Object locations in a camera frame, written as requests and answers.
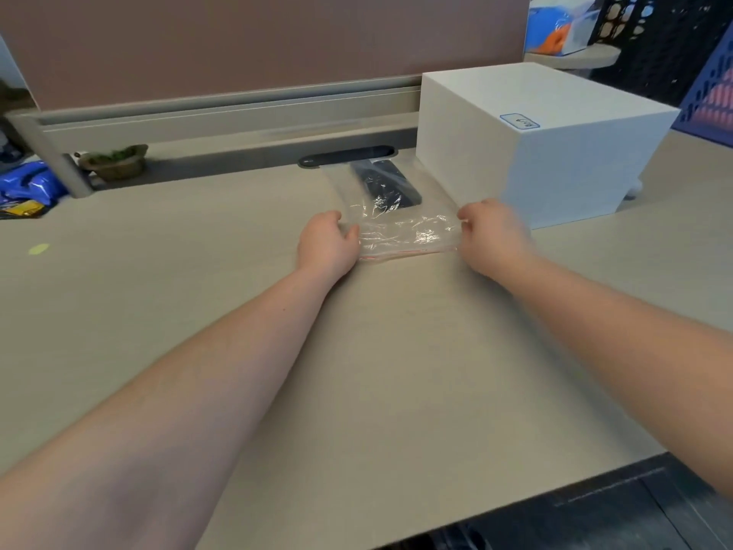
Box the person's right hand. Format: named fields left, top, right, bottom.
left=457, top=198, right=538, bottom=283

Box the person's left hand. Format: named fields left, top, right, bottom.
left=295, top=210, right=362, bottom=281

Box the clear plastic zip bag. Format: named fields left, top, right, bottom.
left=321, top=158, right=466, bottom=263

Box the person's right forearm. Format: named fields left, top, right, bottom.
left=495, top=253, right=733, bottom=499

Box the person's left forearm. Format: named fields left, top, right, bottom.
left=0, top=263, right=344, bottom=550

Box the black remote control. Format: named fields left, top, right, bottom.
left=350, top=159, right=423, bottom=212

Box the white box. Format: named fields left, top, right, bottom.
left=415, top=62, right=680, bottom=230

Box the round beige side table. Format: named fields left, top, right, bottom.
left=524, top=43, right=622, bottom=79

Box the brown desk partition panel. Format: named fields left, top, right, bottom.
left=0, top=0, right=530, bottom=112

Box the blue and orange tissue box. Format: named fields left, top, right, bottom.
left=524, top=0, right=602, bottom=57

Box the small potted plant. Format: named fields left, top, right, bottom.
left=77, top=144, right=150, bottom=182

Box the black perforated basket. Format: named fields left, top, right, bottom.
left=589, top=0, right=733, bottom=109

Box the purple perforated basket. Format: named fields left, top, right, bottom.
left=671, top=37, right=733, bottom=148

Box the blue snack packet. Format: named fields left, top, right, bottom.
left=0, top=160, right=68, bottom=218

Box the grey partition frame rail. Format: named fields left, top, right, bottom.
left=5, top=74, right=425, bottom=199

